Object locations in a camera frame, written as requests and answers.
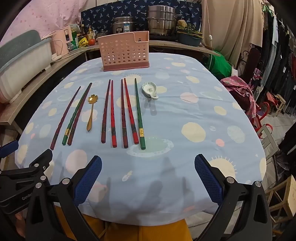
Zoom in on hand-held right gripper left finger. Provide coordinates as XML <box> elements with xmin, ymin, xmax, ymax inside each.
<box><xmin>25</xmin><ymin>155</ymin><xmax>102</xmax><ymax>241</ymax></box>

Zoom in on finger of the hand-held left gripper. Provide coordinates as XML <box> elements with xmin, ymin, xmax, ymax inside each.
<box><xmin>0</xmin><ymin>140</ymin><xmax>19</xmax><ymax>160</ymax></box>
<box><xmin>0</xmin><ymin>149</ymin><xmax>53</xmax><ymax>186</ymax></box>

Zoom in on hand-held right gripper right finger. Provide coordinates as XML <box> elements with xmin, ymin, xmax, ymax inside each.
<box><xmin>194</xmin><ymin>153</ymin><xmax>273</xmax><ymax>241</ymax></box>

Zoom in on green chopstick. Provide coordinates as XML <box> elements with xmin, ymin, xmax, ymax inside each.
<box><xmin>134</xmin><ymin>78</ymin><xmax>147</xmax><ymax>150</ymax></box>
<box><xmin>62</xmin><ymin>82</ymin><xmax>92</xmax><ymax>146</ymax></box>

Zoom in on red chopstick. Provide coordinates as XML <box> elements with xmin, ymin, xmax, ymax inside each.
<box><xmin>124</xmin><ymin>77</ymin><xmax>139</xmax><ymax>144</ymax></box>
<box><xmin>110</xmin><ymin>80</ymin><xmax>117</xmax><ymax>148</ymax></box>

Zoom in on pink perforated utensil basket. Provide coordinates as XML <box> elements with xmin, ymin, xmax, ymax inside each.
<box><xmin>96</xmin><ymin>31</ymin><xmax>150</xmax><ymax>72</ymax></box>

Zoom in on blue printed tablecloth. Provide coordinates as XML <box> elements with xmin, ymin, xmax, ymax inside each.
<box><xmin>15</xmin><ymin>53</ymin><xmax>267</xmax><ymax>226</ymax></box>

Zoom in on dark maroon chopstick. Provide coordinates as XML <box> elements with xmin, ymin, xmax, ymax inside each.
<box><xmin>101</xmin><ymin>79</ymin><xmax>111</xmax><ymax>143</ymax></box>
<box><xmin>120</xmin><ymin>79</ymin><xmax>129</xmax><ymax>149</ymax></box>
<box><xmin>50</xmin><ymin>86</ymin><xmax>81</xmax><ymax>150</ymax></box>
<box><xmin>68</xmin><ymin>88</ymin><xmax>92</xmax><ymax>146</ymax></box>

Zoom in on person's yellow trousers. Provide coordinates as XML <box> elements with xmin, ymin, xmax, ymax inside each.
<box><xmin>54</xmin><ymin>206</ymin><xmax>193</xmax><ymax>241</ymax></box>

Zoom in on grey folding chair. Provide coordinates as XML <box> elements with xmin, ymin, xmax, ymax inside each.
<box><xmin>255</xmin><ymin>124</ymin><xmax>279</xmax><ymax>160</ymax></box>

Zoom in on white dish drainer box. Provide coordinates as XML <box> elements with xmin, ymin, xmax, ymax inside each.
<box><xmin>0</xmin><ymin>30</ymin><xmax>53</xmax><ymax>103</ymax></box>

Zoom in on gold flower spoon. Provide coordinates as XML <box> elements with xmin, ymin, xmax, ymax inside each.
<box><xmin>86</xmin><ymin>94</ymin><xmax>97</xmax><ymax>132</ymax></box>

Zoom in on light wooden stool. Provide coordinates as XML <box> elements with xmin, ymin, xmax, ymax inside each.
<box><xmin>264</xmin><ymin>175</ymin><xmax>296</xmax><ymax>224</ymax></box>

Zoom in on pink floral cloth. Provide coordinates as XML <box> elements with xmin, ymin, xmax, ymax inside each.
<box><xmin>220</xmin><ymin>76</ymin><xmax>257</xmax><ymax>123</ymax></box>

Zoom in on white ceramic soup spoon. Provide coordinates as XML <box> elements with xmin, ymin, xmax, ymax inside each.
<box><xmin>142</xmin><ymin>82</ymin><xmax>159</xmax><ymax>101</ymax></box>

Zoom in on small wooden stool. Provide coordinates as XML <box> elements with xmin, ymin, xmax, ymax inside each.
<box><xmin>274</xmin><ymin>94</ymin><xmax>287</xmax><ymax>116</ymax></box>

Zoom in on green bag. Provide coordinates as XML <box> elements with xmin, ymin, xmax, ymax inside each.
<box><xmin>206</xmin><ymin>50</ymin><xmax>233</xmax><ymax>79</ymax></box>

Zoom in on pink electric kettle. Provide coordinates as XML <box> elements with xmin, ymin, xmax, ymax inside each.
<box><xmin>50</xmin><ymin>25</ymin><xmax>72</xmax><ymax>56</ymax></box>

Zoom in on dark metal chair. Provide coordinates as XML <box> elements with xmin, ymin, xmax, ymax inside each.
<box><xmin>238</xmin><ymin>47</ymin><xmax>262</xmax><ymax>77</ymax></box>

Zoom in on pink spotted curtain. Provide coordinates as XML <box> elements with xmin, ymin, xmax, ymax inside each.
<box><xmin>0</xmin><ymin>0</ymin><xmax>93</xmax><ymax>47</ymax></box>

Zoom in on row of hanging clothes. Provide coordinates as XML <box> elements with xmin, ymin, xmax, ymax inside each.
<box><xmin>259</xmin><ymin>5</ymin><xmax>296</xmax><ymax>116</ymax></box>

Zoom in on black induction cooker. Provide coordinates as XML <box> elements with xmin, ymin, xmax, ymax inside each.
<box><xmin>150</xmin><ymin>35</ymin><xmax>179</xmax><ymax>42</ymax></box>

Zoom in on leafy green vegetables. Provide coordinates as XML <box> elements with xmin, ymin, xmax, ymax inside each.
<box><xmin>176</xmin><ymin>23</ymin><xmax>203</xmax><ymax>36</ymax></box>

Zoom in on beige curtain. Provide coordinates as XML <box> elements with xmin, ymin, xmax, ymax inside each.
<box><xmin>201</xmin><ymin>0</ymin><xmax>265</xmax><ymax>67</ymax></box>

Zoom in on steel rice cooker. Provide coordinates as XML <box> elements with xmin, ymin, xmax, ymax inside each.
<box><xmin>112</xmin><ymin>17</ymin><xmax>137</xmax><ymax>34</ymax></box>

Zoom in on navy printed cloth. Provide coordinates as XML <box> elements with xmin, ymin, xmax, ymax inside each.
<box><xmin>80</xmin><ymin>0</ymin><xmax>203</xmax><ymax>35</ymax></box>

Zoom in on steel steamer pot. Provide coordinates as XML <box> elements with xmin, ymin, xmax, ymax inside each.
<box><xmin>146</xmin><ymin>5</ymin><xmax>183</xmax><ymax>36</ymax></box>

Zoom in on white cord with switch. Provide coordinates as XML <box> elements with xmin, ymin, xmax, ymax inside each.
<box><xmin>205</xmin><ymin>0</ymin><xmax>214</xmax><ymax>48</ymax></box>

